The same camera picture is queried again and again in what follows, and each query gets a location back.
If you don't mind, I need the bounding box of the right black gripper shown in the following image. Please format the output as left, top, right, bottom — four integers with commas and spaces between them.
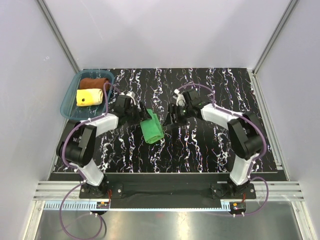
162, 103, 192, 129

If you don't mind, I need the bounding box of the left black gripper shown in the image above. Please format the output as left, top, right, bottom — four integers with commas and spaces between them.
125, 101, 152, 127

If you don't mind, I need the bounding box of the green towel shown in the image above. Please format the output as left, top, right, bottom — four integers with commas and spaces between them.
140, 109, 164, 145

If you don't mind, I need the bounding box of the teal transparent plastic bin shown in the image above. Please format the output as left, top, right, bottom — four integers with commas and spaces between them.
60, 69, 115, 121

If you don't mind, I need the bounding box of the yellow towel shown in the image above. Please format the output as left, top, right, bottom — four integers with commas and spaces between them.
76, 88, 103, 107

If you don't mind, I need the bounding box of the brown towel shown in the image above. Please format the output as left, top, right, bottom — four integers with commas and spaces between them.
78, 77, 110, 90

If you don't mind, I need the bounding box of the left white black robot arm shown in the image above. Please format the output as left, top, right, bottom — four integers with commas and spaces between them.
56, 94, 152, 198

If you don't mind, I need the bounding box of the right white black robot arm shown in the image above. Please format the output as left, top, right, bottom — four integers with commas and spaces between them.
163, 89, 266, 199

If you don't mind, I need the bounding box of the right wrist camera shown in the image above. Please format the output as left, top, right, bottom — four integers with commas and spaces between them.
173, 89, 186, 107

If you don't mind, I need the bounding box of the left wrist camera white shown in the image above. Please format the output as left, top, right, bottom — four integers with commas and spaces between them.
126, 91, 137, 105

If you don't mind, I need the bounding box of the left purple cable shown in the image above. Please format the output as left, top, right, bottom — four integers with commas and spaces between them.
59, 82, 123, 238

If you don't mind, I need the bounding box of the purple cable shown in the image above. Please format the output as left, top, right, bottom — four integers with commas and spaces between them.
59, 82, 123, 238
176, 83, 270, 218

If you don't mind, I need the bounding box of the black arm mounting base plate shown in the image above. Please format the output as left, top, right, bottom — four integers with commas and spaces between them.
79, 173, 257, 200

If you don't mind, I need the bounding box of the aluminium frame rail front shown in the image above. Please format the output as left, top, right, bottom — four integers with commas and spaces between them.
33, 181, 304, 212

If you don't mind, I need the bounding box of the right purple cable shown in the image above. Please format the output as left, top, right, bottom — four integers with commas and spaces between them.
176, 83, 270, 218

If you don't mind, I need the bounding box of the left aluminium frame post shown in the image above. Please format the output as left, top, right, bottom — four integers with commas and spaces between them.
35, 0, 81, 73

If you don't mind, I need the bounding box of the aluminium frame post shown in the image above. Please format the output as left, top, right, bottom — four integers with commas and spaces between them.
252, 0, 300, 76
35, 0, 81, 73

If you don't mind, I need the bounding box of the right aluminium frame post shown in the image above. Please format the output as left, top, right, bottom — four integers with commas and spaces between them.
252, 0, 300, 76

